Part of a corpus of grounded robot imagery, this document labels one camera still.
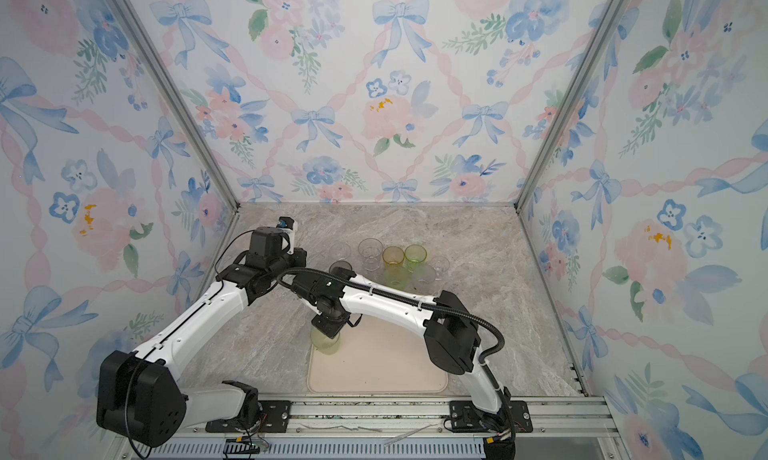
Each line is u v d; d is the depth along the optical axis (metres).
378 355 0.82
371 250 1.03
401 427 0.73
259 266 0.63
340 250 1.07
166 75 0.84
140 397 0.39
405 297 0.51
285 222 0.73
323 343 0.84
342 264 0.95
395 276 0.96
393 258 1.00
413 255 1.01
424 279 0.96
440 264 1.01
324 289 0.57
